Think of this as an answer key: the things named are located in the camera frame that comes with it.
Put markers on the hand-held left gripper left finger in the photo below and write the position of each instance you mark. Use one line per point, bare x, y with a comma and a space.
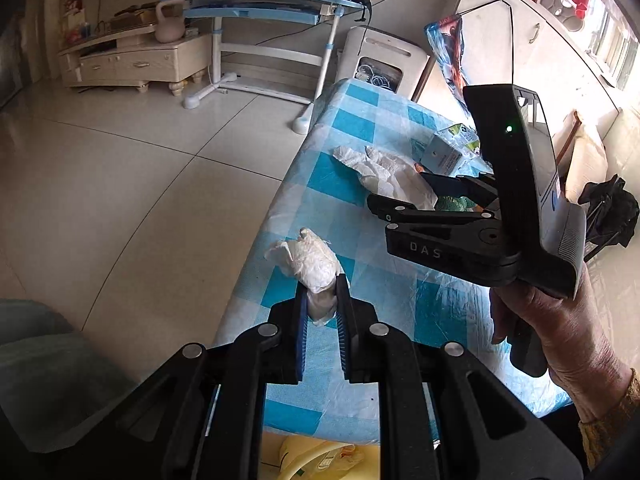
300, 330

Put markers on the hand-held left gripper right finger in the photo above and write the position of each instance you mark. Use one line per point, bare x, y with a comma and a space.
342, 335

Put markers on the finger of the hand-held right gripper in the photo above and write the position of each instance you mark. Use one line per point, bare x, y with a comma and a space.
405, 212
450, 187

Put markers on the green wrapper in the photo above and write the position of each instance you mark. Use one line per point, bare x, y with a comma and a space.
450, 203

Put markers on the green white drink carton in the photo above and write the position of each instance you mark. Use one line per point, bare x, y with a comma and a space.
442, 157

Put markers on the white plastic bag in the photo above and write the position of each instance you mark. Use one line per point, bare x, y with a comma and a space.
390, 170

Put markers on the white tissue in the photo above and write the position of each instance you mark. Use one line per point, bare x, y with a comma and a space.
310, 260

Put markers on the yellow plastic basin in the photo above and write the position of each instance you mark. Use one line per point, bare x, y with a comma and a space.
277, 460

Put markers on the person's right forearm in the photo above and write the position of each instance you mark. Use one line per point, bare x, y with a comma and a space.
615, 425

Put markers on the person's right hand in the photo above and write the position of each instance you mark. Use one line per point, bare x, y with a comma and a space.
560, 330

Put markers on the cream cushion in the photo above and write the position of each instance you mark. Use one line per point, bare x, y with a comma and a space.
590, 165

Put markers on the wooden chair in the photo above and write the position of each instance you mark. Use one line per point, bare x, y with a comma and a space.
575, 120

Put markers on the black folding chair with cloth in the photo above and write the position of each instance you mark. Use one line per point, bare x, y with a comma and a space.
607, 205

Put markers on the blue white checked tablecloth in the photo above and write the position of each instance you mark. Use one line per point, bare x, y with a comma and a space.
350, 135

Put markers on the colourful hanging bag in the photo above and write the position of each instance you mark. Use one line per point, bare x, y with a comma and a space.
450, 60

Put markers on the white floor appliance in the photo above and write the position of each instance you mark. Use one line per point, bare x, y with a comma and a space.
385, 47

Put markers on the window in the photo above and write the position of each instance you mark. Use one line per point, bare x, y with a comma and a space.
612, 40

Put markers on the white ribbed speaker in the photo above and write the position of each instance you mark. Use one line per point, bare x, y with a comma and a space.
562, 5

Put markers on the blue study desk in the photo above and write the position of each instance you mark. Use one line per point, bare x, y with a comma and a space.
250, 10

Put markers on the light blue chair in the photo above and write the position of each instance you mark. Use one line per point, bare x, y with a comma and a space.
45, 375

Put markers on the pink kettlebell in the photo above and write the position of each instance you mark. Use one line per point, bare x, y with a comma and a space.
169, 27

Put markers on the cream TV cabinet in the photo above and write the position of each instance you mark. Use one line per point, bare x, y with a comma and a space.
130, 62

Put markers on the brown wooden tray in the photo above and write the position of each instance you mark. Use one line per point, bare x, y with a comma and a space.
132, 17

